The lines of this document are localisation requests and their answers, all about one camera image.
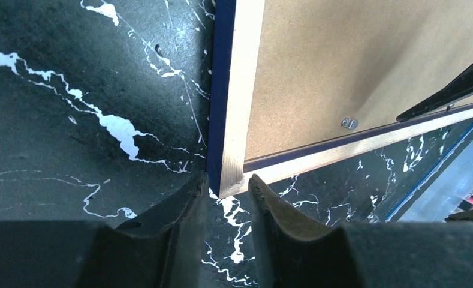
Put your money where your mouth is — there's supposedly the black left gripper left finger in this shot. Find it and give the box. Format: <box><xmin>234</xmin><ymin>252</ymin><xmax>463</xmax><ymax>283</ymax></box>
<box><xmin>0</xmin><ymin>172</ymin><xmax>209</xmax><ymax>287</ymax></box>

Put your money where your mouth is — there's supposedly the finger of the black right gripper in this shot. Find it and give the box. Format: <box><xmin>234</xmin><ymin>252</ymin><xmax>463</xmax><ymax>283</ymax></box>
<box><xmin>396</xmin><ymin>64</ymin><xmax>473</xmax><ymax>122</ymax></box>

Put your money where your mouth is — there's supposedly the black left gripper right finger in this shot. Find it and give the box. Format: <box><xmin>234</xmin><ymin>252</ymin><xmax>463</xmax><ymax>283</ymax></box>
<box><xmin>248</xmin><ymin>175</ymin><xmax>473</xmax><ymax>287</ymax></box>

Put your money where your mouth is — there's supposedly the brown fibreboard backing board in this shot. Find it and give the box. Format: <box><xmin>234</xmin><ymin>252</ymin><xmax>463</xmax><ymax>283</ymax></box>
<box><xmin>246</xmin><ymin>1</ymin><xmax>473</xmax><ymax>160</ymax></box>

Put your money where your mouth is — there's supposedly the wooden picture frame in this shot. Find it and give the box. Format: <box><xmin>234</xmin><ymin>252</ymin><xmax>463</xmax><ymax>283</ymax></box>
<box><xmin>207</xmin><ymin>1</ymin><xmax>473</xmax><ymax>198</ymax></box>

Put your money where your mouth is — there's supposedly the small metal retaining clip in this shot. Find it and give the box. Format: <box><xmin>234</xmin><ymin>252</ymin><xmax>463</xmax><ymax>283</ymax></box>
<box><xmin>341</xmin><ymin>117</ymin><xmax>359</xmax><ymax>130</ymax></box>

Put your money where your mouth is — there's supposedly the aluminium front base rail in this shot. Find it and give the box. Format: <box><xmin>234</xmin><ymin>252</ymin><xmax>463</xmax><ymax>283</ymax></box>
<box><xmin>384</xmin><ymin>123</ymin><xmax>473</xmax><ymax>222</ymax></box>

